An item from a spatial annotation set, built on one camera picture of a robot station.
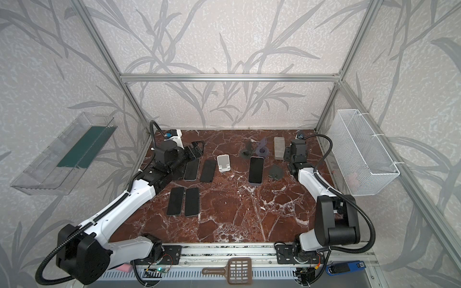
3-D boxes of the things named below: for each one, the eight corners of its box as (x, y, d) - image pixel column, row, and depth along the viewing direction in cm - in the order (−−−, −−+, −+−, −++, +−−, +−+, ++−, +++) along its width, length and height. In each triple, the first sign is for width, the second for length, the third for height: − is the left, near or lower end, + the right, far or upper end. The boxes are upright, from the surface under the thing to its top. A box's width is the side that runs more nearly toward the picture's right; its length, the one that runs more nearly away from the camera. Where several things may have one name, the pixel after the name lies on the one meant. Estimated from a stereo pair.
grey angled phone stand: (239, 157, 109) (239, 153, 105) (244, 144, 115) (244, 140, 112) (250, 160, 107) (251, 156, 104) (255, 147, 114) (255, 142, 110)
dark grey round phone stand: (256, 156, 109) (256, 151, 104) (255, 143, 116) (256, 137, 111) (268, 156, 109) (269, 151, 104) (266, 143, 116) (267, 137, 111)
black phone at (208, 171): (200, 182, 98) (200, 180, 96) (205, 161, 107) (205, 159, 105) (212, 182, 98) (212, 180, 96) (216, 162, 107) (216, 159, 105)
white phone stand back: (219, 172, 102) (217, 164, 96) (218, 163, 106) (216, 155, 100) (231, 170, 103) (230, 162, 97) (229, 161, 107) (228, 153, 101)
